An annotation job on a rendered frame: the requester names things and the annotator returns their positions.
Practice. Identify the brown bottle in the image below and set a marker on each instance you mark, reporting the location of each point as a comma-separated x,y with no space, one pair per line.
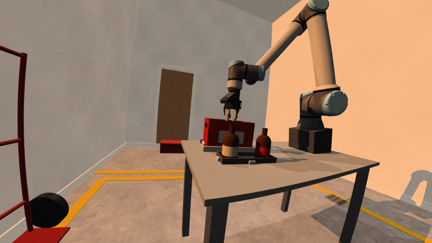
263,145
230,144

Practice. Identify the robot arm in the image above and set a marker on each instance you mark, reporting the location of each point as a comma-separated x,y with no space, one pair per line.
326,99

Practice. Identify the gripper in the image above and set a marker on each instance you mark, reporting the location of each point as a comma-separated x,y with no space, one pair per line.
233,104

